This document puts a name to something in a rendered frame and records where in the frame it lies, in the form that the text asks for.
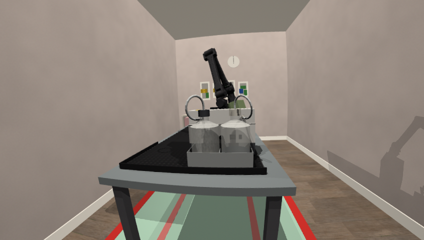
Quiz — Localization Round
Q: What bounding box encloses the white plastic bottle with black cap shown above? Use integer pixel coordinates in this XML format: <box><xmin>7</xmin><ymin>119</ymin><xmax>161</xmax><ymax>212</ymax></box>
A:
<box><xmin>190</xmin><ymin>109</ymin><xmax>220</xmax><ymax>153</ymax></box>

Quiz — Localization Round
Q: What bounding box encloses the black perforated breadboard table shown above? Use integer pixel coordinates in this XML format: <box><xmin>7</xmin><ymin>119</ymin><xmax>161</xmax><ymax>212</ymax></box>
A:
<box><xmin>127</xmin><ymin>126</ymin><xmax>264</xmax><ymax>168</ymax></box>

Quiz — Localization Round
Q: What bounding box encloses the white plastic bottle with beige cap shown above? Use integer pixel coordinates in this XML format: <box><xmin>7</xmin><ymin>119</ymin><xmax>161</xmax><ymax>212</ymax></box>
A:
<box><xmin>220</xmin><ymin>108</ymin><xmax>250</xmax><ymax>153</ymax></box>

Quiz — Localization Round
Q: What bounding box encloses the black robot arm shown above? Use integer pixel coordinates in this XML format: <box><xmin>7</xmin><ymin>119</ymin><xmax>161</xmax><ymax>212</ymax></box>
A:
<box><xmin>203</xmin><ymin>48</ymin><xmax>236</xmax><ymax>110</ymax></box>

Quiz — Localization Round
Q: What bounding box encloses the grey two-compartment bottle holder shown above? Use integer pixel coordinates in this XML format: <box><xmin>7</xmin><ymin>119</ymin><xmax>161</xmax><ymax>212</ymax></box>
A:
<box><xmin>187</xmin><ymin>143</ymin><xmax>254</xmax><ymax>168</ymax></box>

